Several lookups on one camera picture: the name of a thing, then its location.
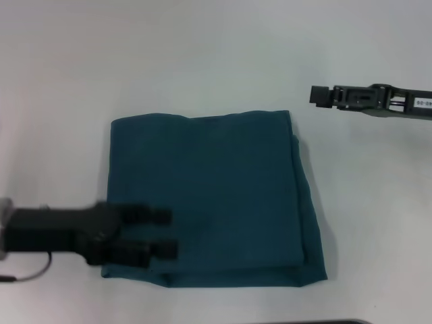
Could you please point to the dark robot torso part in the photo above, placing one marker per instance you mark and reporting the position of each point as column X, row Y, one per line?
column 334, row 322

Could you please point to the teal t-shirt with beige print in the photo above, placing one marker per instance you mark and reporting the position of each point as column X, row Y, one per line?
column 219, row 189

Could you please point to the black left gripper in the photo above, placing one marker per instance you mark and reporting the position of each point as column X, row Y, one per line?
column 60, row 233

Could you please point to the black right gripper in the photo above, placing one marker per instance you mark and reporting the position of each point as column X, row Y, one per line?
column 401, row 101

